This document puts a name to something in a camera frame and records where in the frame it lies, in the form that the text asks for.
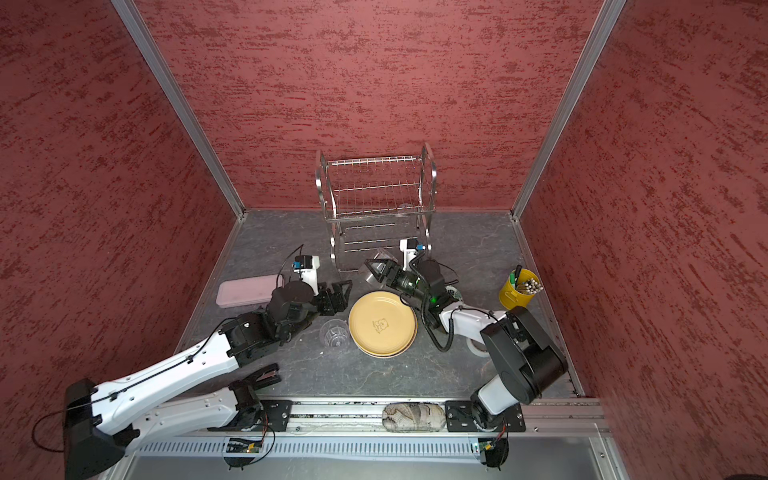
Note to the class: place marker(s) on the clear drinking glass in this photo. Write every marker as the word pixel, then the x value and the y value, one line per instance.
pixel 377 258
pixel 334 333

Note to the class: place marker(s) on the yellow pencil cup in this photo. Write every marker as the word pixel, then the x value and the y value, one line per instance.
pixel 520 288

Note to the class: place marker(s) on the black clip tool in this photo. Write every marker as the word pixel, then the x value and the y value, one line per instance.
pixel 264 377

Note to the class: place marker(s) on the yellow bear plate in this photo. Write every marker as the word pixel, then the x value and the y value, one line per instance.
pixel 381 325

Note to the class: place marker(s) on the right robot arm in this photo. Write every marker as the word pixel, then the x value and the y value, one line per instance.
pixel 526 359

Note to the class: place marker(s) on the chrome two-tier dish rack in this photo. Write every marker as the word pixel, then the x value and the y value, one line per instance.
pixel 371 204

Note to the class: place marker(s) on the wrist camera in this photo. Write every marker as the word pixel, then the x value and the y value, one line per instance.
pixel 410 248
pixel 306 267

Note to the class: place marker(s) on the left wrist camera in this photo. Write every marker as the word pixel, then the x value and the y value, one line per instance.
pixel 306 267

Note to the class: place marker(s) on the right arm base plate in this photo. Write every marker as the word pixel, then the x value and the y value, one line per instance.
pixel 469 416

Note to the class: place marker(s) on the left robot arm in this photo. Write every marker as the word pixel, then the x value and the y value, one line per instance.
pixel 104 422

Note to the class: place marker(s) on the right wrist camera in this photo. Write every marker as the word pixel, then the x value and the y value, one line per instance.
pixel 410 248

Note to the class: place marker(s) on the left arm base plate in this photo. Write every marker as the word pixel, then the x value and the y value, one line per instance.
pixel 270 414

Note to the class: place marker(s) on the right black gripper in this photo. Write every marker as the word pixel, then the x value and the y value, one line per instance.
pixel 388 271

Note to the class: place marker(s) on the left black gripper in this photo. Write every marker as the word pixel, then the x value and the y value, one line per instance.
pixel 331 308

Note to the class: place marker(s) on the grey marbled stone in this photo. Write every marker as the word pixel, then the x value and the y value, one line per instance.
pixel 413 417

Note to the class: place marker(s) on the aluminium front rail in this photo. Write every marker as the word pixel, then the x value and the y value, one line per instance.
pixel 339 416

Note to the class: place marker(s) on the tape roll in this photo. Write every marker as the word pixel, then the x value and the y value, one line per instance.
pixel 477 349

